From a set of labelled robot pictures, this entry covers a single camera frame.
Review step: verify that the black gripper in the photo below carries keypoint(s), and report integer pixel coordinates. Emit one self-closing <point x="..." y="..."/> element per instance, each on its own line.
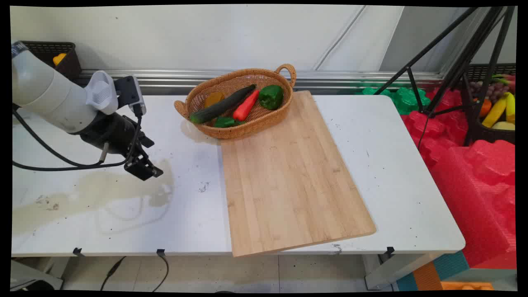
<point x="113" y="134"/>

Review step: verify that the dark green cucumber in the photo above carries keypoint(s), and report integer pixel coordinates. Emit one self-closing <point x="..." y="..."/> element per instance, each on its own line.
<point x="220" y="106"/>

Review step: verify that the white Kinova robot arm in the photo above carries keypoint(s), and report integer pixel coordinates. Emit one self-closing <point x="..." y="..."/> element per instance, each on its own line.
<point x="49" y="97"/>

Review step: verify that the black table clip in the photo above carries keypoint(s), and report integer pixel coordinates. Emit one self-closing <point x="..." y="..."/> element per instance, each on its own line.
<point x="161" y="251"/>
<point x="389" y="250"/>
<point x="77" y="251"/>

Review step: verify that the green leafy vegetable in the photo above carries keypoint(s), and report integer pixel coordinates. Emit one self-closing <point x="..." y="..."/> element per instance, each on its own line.
<point x="225" y="122"/>

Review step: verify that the brown-yellow potato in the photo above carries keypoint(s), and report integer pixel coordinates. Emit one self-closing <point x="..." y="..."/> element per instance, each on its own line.
<point x="213" y="99"/>

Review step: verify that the woven wicker basket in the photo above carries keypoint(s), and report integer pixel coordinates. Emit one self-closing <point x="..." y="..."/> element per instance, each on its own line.
<point x="247" y="123"/>

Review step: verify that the orange-red carrot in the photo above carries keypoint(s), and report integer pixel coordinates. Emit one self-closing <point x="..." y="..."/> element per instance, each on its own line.
<point x="245" y="107"/>

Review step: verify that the small black mesh basket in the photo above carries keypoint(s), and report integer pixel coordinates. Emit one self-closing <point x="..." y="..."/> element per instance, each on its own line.
<point x="70" y="64"/>

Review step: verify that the bamboo cutting board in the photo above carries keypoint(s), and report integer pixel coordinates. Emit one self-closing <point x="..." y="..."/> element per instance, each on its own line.
<point x="288" y="177"/>

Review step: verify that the green bell pepper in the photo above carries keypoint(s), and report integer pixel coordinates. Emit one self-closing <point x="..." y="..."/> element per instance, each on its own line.
<point x="271" y="97"/>

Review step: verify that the white table leg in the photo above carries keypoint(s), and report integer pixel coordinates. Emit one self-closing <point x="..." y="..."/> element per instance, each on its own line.
<point x="396" y="270"/>

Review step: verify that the teal and orange floor mat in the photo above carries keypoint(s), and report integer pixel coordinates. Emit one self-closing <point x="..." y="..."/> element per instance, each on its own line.
<point x="445" y="268"/>

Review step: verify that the red foam mat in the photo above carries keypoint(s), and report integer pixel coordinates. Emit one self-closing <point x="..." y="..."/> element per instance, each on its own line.
<point x="474" y="189"/>

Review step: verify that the orange toy fruit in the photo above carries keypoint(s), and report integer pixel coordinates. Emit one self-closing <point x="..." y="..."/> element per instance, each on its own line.
<point x="485" y="108"/>

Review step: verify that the large black fruit basket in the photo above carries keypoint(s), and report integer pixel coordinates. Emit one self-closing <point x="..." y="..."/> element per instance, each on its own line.
<point x="491" y="135"/>

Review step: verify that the yellow toy banana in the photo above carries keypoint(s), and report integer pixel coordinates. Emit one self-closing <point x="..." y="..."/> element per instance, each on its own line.
<point x="495" y="111"/>
<point x="510" y="106"/>

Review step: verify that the purple toy grapes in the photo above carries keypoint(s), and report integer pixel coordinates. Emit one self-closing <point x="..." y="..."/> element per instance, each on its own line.
<point x="493" y="91"/>

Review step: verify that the pale yellow toy fruit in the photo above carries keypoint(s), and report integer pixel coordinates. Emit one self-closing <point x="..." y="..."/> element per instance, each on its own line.
<point x="504" y="126"/>

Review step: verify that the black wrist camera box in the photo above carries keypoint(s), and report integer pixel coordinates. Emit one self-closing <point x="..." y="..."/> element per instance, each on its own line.
<point x="131" y="94"/>

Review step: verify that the silver metal wall rail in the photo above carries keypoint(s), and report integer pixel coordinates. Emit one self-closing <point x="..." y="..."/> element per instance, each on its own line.
<point x="206" y="78"/>

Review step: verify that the black camera tripod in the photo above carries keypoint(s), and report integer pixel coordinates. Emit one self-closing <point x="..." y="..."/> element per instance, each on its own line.
<point x="466" y="62"/>

